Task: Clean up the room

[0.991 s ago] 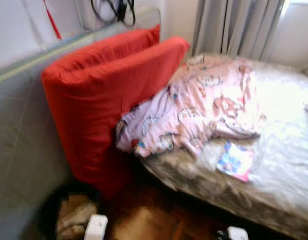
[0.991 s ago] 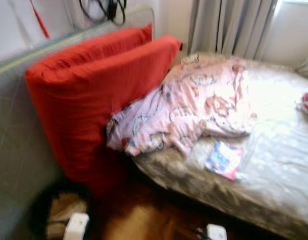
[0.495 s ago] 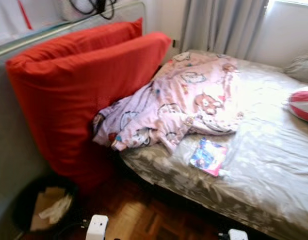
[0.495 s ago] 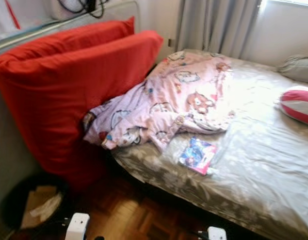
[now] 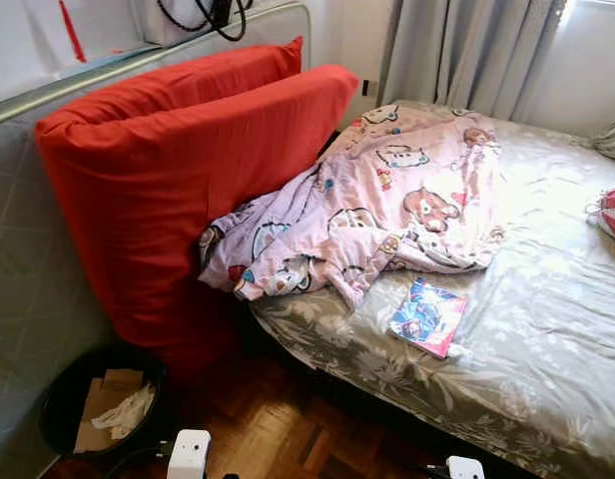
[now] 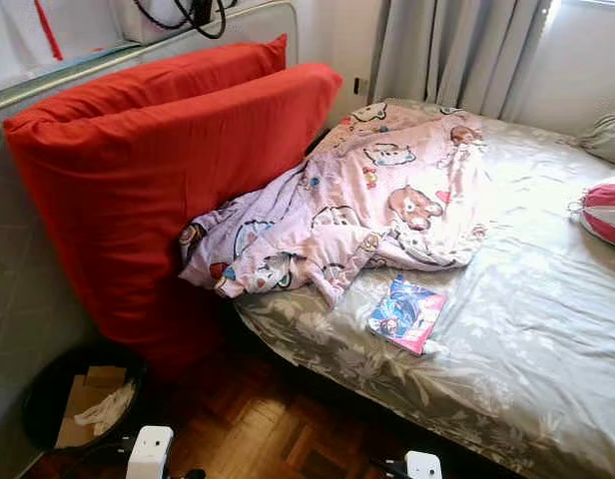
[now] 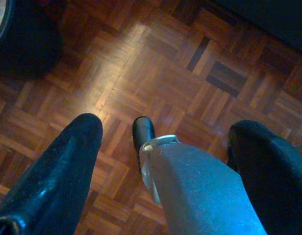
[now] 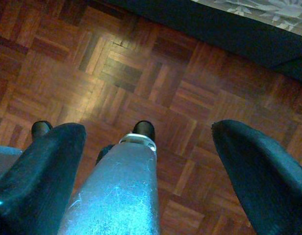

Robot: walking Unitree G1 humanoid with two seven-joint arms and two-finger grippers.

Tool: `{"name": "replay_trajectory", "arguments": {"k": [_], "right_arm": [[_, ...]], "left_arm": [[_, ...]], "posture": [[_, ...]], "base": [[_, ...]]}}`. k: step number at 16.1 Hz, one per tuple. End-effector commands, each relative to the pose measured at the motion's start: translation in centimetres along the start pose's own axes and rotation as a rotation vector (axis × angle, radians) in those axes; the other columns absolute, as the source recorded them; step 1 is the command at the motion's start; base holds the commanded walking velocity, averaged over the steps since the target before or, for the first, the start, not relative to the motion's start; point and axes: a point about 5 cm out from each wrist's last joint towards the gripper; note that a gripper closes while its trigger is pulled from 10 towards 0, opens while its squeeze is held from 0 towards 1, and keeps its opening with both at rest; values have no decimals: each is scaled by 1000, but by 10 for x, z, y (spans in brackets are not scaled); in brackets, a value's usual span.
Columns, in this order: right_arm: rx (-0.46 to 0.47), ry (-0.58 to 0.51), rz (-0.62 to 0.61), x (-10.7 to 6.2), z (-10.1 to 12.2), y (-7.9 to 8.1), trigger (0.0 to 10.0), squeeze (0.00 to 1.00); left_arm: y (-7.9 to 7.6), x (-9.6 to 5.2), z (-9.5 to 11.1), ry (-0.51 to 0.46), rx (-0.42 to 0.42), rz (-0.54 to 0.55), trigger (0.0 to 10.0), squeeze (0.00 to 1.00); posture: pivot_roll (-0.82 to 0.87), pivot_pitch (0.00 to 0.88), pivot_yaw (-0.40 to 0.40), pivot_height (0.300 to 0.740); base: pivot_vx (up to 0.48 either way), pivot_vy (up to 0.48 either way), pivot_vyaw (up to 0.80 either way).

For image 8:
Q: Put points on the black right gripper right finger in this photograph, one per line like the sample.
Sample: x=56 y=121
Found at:
x=271 y=191

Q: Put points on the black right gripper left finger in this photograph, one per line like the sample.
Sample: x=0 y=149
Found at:
x=35 y=186

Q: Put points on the bed with grey floral sheet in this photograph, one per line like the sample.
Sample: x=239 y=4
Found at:
x=276 y=12

